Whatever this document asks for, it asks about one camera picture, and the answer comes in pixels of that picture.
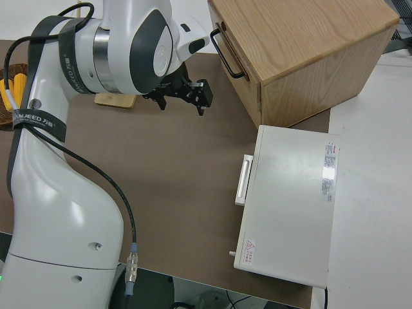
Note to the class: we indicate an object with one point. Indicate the wooden mug rack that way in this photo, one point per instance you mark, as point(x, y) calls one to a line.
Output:
point(112, 100)

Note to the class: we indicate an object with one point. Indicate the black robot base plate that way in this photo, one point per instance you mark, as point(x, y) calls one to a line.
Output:
point(154, 289)

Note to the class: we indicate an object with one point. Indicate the light wooden cabinet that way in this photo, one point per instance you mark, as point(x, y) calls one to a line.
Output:
point(305, 48)

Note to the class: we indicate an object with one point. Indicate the brown table mat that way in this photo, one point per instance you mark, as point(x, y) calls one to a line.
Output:
point(177, 161)

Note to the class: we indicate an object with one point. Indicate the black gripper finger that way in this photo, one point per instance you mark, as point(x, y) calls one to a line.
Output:
point(201, 110)
point(162, 103)

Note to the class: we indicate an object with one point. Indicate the yellow corn cob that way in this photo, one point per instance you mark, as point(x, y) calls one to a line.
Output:
point(4, 84)
point(20, 83)

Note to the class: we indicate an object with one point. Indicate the brown wicker basket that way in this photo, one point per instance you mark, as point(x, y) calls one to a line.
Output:
point(17, 68)

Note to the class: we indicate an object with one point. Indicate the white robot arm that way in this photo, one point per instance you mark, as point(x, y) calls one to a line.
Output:
point(64, 209)

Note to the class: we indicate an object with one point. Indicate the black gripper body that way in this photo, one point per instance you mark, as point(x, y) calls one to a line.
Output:
point(204, 93)

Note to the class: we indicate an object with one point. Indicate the white toaster oven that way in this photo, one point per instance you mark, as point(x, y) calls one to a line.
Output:
point(289, 199)

